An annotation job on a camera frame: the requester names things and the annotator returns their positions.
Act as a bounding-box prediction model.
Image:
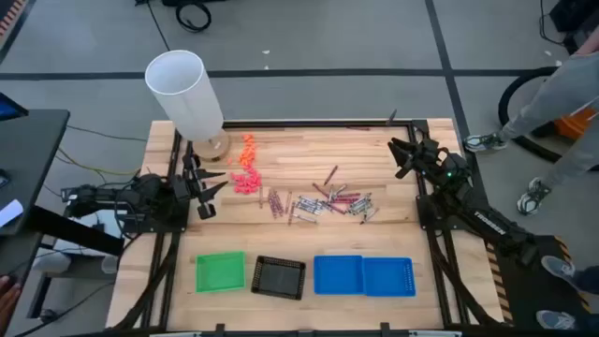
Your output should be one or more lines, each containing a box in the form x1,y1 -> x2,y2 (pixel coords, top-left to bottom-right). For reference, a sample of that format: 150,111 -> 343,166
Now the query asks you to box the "white paper sheet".
0,199 -> 24,228

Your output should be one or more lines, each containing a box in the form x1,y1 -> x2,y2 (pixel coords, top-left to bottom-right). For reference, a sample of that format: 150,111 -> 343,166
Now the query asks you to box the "laptop with blue screen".
0,92 -> 29,122

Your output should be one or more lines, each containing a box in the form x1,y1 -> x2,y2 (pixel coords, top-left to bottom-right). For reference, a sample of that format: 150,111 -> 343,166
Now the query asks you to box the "black aluminium table frame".
110,119 -> 514,337

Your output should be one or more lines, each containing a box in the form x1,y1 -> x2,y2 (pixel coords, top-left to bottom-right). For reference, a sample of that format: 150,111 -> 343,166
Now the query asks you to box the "black plastic basket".
251,255 -> 307,301

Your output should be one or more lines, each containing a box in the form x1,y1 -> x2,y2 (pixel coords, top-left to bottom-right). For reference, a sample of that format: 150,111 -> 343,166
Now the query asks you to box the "black hose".
498,66 -> 599,172

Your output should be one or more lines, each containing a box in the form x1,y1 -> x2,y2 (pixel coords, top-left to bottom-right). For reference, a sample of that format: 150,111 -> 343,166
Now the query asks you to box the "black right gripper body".
410,138 -> 472,189

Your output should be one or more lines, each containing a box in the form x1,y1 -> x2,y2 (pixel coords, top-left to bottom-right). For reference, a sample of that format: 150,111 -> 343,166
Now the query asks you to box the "blue plastic basket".
313,255 -> 366,296
362,256 -> 416,298

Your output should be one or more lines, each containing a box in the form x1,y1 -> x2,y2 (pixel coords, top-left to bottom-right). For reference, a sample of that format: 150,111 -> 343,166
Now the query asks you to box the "orange canister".
554,106 -> 599,140

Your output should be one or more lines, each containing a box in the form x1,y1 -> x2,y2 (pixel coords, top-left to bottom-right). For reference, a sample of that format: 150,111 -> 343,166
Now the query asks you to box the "black hazard-striped mat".
484,233 -> 589,325

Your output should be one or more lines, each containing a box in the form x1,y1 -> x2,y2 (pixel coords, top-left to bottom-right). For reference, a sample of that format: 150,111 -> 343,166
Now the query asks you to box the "black desk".
0,109 -> 126,324

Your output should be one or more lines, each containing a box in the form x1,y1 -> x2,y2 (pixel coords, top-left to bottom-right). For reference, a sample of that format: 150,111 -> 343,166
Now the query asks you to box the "person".
535,255 -> 599,331
462,27 -> 599,217

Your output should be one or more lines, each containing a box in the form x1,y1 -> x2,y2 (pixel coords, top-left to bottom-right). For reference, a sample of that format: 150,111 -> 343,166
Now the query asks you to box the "orange-black striped mat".
0,0 -> 27,37

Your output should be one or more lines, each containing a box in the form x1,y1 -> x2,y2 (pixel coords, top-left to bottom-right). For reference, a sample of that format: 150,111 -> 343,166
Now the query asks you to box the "white box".
53,210 -> 124,256

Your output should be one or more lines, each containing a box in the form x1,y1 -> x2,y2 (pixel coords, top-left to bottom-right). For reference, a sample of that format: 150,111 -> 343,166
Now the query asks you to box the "pink eraser caps pile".
228,166 -> 264,196

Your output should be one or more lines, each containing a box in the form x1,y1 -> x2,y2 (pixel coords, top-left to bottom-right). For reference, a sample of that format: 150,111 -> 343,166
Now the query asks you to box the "person's hand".
0,274 -> 22,330

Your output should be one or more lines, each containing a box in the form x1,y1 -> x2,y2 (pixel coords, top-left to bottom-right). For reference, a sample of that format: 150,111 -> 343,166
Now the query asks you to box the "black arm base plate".
416,194 -> 469,231
114,212 -> 189,234

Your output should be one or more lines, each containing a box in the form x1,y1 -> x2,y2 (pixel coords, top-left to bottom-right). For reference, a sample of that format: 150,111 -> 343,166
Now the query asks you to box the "black floor equipment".
549,0 -> 599,53

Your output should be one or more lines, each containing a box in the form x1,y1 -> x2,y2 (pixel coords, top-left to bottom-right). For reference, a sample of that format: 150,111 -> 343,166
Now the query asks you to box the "white lamp with wooden base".
144,50 -> 231,163

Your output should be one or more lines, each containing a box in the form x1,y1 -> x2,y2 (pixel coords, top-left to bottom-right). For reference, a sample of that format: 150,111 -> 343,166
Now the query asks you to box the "green plastic basket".
195,251 -> 247,294

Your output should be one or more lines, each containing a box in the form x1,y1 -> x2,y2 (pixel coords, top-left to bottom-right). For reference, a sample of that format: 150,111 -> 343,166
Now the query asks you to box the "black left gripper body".
170,154 -> 217,220

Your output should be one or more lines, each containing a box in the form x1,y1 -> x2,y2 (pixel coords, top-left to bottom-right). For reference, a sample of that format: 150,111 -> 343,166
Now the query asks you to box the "black cable coil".
175,1 -> 212,34

